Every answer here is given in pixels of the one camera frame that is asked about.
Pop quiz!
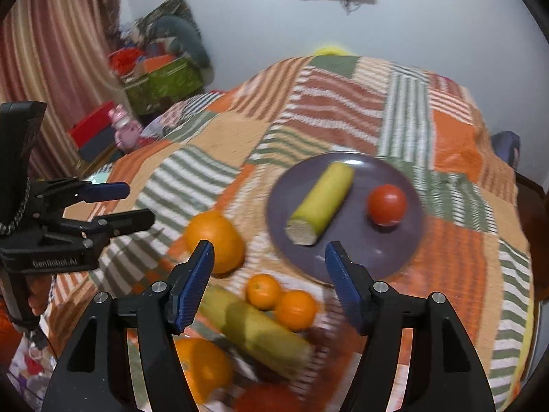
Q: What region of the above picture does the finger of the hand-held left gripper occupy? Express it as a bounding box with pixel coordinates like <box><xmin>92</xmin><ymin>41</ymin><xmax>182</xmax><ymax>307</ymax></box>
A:
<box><xmin>32</xmin><ymin>180</ymin><xmax>130</xmax><ymax>209</ymax></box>
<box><xmin>58</xmin><ymin>209</ymin><xmax>155</xmax><ymax>241</ymax></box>

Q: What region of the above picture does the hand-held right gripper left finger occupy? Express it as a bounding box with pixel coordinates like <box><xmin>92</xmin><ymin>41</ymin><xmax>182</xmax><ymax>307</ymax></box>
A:
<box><xmin>40</xmin><ymin>240</ymin><xmax>215</xmax><ymax>412</ymax></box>

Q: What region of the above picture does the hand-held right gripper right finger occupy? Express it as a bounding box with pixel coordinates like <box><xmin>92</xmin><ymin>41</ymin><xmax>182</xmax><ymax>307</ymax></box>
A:
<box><xmin>325</xmin><ymin>240</ymin><xmax>498</xmax><ymax>412</ymax></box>

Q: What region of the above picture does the purple plate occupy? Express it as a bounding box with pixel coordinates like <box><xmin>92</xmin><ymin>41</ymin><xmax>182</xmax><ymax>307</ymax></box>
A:
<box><xmin>266</xmin><ymin>151</ymin><xmax>425</xmax><ymax>286</ymax></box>

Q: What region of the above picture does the large orange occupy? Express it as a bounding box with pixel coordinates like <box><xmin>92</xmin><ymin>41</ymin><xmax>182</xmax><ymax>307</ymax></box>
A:
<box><xmin>174</xmin><ymin>338</ymin><xmax>234</xmax><ymax>405</ymax></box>
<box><xmin>184</xmin><ymin>212</ymin><xmax>246</xmax><ymax>274</ymax></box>

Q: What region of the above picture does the small mandarin orange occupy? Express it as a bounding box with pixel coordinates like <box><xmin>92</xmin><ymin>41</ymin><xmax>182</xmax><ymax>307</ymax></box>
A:
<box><xmin>246</xmin><ymin>274</ymin><xmax>284</xmax><ymax>310</ymax></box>
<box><xmin>274</xmin><ymin>290</ymin><xmax>319</xmax><ymax>332</ymax></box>

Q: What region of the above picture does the red box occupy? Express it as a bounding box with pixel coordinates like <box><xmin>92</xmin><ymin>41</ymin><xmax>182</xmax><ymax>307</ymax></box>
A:
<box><xmin>69</xmin><ymin>102</ymin><xmax>117</xmax><ymax>161</ymax></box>

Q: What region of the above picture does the pink toy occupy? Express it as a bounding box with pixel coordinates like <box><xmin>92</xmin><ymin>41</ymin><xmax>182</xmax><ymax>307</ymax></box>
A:
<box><xmin>108</xmin><ymin>105</ymin><xmax>144</xmax><ymax>152</ymax></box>

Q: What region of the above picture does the red tomato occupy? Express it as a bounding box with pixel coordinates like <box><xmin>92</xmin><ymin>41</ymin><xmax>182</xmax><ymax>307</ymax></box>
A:
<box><xmin>367</xmin><ymin>184</ymin><xmax>407</xmax><ymax>227</ymax></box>
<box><xmin>238</xmin><ymin>384</ymin><xmax>301</xmax><ymax>412</ymax></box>

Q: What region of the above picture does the striped curtain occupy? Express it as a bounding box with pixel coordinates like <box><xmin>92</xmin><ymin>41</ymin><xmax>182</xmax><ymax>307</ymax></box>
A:
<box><xmin>0</xmin><ymin>0</ymin><xmax>123</xmax><ymax>181</ymax></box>

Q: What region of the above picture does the green cardboard box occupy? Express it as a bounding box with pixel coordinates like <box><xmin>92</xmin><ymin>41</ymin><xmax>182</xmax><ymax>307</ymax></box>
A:
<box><xmin>124</xmin><ymin>58</ymin><xmax>204</xmax><ymax>114</ymax></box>

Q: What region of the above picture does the red cloth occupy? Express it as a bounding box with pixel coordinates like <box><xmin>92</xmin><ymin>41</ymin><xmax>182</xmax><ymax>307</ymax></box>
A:
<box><xmin>107</xmin><ymin>47</ymin><xmax>152</xmax><ymax>73</ymax></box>

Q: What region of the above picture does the striped patchwork blanket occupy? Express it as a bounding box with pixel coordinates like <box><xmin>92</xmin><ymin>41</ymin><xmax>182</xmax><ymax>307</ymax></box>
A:
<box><xmin>9</xmin><ymin>54</ymin><xmax>537</xmax><ymax>412</ymax></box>

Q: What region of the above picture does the grey pillow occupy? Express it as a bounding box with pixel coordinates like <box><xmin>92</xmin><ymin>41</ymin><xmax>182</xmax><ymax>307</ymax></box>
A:
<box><xmin>159</xmin><ymin>16</ymin><xmax>211</xmax><ymax>69</ymax></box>

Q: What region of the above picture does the camouflage pillow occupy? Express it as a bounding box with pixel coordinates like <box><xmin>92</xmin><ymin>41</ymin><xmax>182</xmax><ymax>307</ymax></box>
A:
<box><xmin>129</xmin><ymin>0</ymin><xmax>202</xmax><ymax>48</ymax></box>

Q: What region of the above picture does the wooden chair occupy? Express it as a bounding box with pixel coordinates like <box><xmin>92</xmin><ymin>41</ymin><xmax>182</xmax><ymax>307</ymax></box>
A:
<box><xmin>515</xmin><ymin>172</ymin><xmax>549</xmax><ymax>301</ymax></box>

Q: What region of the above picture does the blue cushion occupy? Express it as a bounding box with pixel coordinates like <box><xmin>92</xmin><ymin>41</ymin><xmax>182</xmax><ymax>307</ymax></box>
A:
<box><xmin>491</xmin><ymin>132</ymin><xmax>522</xmax><ymax>168</ymax></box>

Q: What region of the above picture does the yellow object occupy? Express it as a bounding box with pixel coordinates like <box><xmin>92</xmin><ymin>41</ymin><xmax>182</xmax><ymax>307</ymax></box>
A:
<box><xmin>311</xmin><ymin>43</ymin><xmax>350</xmax><ymax>56</ymax></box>

